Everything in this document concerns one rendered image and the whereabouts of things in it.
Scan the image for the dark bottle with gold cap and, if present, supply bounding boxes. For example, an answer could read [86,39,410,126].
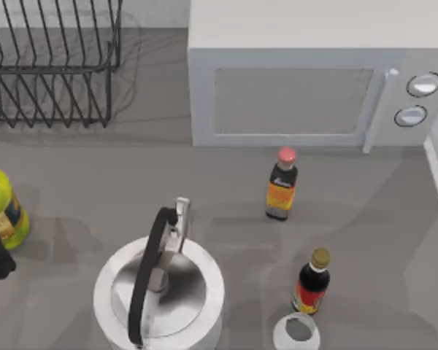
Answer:
[290,248,331,316]

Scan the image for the large microwave knob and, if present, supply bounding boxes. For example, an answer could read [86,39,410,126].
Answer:
[406,71,438,98]

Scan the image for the silver kettle with black handle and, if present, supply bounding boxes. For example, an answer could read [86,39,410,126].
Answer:
[93,197,226,350]

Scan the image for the yellow green bottle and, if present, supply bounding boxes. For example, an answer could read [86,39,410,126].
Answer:
[0,166,31,251]

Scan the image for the pale microwave oven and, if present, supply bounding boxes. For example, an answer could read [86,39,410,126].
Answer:
[187,0,438,154]

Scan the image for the microwave door handle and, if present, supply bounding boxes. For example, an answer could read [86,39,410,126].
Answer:
[362,67,400,154]

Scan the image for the black wire dish rack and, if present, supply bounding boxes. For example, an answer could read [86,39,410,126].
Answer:
[0,0,124,129]

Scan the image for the white jar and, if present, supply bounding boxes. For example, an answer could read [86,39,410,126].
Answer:
[272,311,321,350]

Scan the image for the dark bottle with pink cap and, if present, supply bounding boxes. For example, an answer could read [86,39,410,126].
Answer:
[265,147,299,222]

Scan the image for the small microwave knob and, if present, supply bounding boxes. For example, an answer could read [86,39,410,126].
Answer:
[393,105,429,128]

